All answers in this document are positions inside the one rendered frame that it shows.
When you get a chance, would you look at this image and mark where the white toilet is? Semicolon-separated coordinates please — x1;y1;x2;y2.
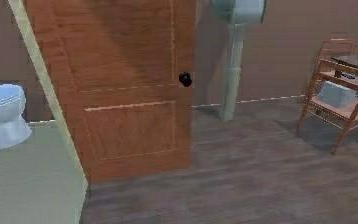
0;83;33;151

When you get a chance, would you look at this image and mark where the brown wooden room door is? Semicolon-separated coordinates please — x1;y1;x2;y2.
21;0;197;184

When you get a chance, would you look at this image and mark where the light wooden shelf stand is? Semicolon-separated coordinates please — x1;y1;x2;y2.
294;38;358;156

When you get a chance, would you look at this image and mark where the pale grey box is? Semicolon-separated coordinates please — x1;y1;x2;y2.
317;80;358;110

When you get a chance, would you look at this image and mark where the black round door handle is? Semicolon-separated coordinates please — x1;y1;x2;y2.
178;71;193;88

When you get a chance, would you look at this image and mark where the pale grey pedestal sink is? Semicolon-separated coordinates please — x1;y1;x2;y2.
212;0;269;122

